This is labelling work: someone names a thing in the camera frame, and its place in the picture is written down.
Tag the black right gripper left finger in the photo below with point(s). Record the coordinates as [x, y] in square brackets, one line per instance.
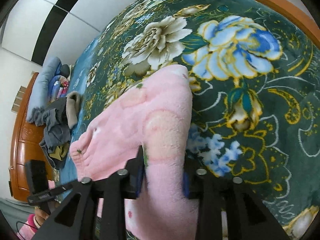
[136, 171]

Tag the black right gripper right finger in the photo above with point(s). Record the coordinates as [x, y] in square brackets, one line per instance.
[193, 175]

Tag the pink fleece garment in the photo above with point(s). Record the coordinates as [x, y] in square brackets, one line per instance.
[155, 115]

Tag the dark grey clothes pile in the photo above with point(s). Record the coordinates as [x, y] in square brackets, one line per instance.
[56, 131]

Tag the left hand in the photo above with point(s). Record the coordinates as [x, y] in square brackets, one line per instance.
[41, 215]

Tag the olive yellow garment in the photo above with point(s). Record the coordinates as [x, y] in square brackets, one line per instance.
[60, 152]

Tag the beige fleece garment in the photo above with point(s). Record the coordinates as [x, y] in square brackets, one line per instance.
[73, 103]

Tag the folded grey blue quilt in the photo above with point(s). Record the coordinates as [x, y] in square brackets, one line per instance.
[39, 95]

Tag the folded colourful floral bedding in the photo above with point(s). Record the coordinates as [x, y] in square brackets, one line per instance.
[58, 85]

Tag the floral green blue blanket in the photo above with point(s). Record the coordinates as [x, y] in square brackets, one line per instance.
[254, 76]

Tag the orange wooden bed frame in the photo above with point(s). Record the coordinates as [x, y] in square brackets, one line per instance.
[25, 147]

